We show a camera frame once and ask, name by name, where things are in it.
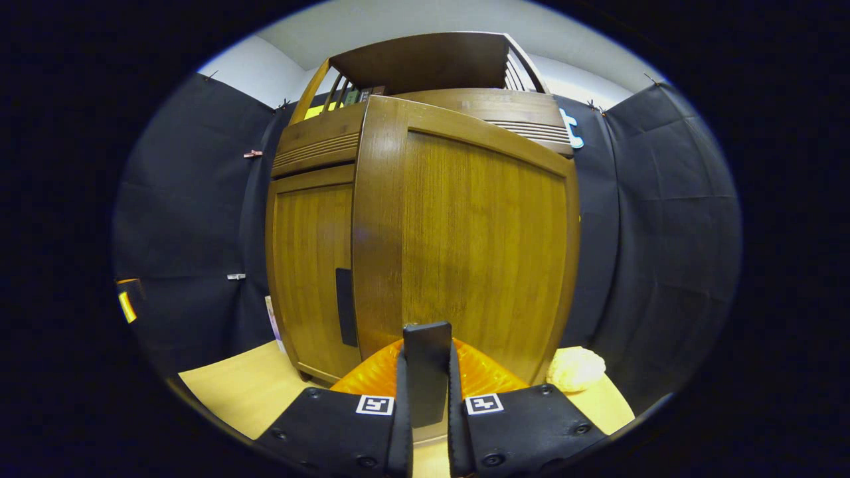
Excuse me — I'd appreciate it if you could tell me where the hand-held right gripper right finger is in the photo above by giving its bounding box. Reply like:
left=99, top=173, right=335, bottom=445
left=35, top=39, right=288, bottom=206
left=448, top=339, right=609, bottom=478

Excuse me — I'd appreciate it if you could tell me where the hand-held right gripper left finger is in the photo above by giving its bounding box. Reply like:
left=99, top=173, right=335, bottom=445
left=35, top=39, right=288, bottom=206
left=256, top=339, right=414, bottom=478

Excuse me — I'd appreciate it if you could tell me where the black door handle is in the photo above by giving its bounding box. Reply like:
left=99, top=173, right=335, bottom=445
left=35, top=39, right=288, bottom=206
left=402, top=321, right=453, bottom=430
left=335, top=268, right=360, bottom=348

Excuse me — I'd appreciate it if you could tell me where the wooden cabinet door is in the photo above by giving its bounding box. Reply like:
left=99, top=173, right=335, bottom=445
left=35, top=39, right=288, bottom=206
left=351, top=95, right=581, bottom=386
left=266, top=165, right=363, bottom=386

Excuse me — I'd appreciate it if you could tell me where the wooden double-door shoe cabinet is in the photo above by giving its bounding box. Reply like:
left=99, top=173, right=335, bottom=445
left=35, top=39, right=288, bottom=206
left=266, top=32, right=581, bottom=387

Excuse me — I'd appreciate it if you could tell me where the cream lumpy object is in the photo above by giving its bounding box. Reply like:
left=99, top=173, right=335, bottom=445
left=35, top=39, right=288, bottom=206
left=547, top=346, right=607, bottom=393

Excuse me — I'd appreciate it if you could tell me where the wooden drawer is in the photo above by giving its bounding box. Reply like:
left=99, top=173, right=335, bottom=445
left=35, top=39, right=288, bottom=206
left=271, top=88, right=574, bottom=179

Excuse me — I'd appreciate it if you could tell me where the black backdrop cloth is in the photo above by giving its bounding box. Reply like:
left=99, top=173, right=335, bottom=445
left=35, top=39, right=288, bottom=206
left=112, top=72, right=743, bottom=414

